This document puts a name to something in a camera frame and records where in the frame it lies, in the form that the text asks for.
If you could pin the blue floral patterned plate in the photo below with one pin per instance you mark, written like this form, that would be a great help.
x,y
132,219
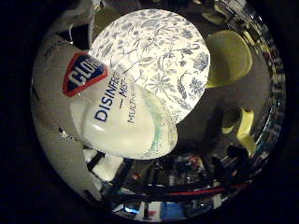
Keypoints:
x,y
162,46

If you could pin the white disinfectant spray bottle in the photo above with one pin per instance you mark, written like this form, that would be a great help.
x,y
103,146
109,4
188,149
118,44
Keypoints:
x,y
118,124

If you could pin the green chair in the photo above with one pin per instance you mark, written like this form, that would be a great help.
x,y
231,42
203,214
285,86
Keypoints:
x,y
213,18
229,59
246,127

